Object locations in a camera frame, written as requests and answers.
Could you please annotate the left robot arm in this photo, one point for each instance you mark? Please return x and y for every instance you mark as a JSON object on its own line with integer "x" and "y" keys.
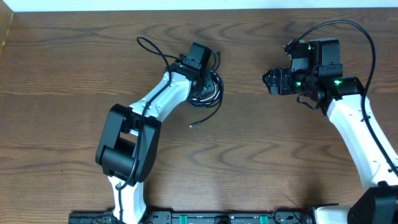
{"x": 129, "y": 141}

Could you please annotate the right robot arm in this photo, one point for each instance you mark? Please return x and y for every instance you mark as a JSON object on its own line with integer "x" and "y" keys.
{"x": 316, "y": 72}

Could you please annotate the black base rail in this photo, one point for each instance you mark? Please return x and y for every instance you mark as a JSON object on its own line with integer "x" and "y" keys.
{"x": 162, "y": 217}

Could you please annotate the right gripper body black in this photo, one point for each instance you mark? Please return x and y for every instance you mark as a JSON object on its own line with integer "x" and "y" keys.
{"x": 291, "y": 83}

